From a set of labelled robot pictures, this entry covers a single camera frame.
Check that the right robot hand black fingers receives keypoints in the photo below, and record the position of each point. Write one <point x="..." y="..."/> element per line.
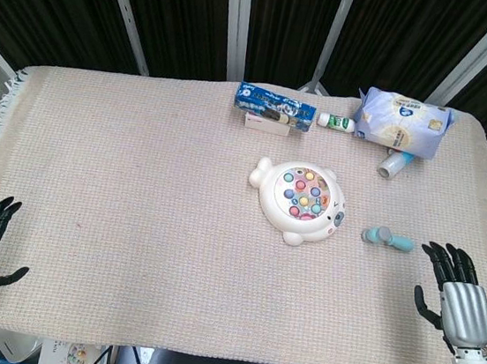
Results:
<point x="465" y="309"/>

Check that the teal toy hammer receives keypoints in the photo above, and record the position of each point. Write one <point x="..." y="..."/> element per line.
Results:
<point x="389" y="239"/>

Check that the white fish toy game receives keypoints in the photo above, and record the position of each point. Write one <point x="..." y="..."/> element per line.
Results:
<point x="296" y="202"/>

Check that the white plastic device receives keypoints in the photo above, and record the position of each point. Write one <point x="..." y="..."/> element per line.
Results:
<point x="16" y="345"/>

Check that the colourful printed toy box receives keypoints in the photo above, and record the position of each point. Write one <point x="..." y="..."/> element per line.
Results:
<point x="70" y="358"/>

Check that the grey white cylinder tube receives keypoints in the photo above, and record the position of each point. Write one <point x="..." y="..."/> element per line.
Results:
<point x="391" y="165"/>

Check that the beige woven tablecloth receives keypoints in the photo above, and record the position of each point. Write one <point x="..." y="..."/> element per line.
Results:
<point x="134" y="204"/>

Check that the light blue snack bag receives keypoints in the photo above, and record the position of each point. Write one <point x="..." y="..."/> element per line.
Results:
<point x="404" y="124"/>

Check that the white bottle green label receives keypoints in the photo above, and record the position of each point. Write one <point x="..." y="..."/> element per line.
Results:
<point x="337" y="123"/>

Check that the small white cardboard box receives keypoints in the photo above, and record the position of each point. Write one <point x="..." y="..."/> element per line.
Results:
<point x="265" y="127"/>

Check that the blue cookie box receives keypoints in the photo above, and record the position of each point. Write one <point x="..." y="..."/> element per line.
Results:
<point x="275" y="106"/>

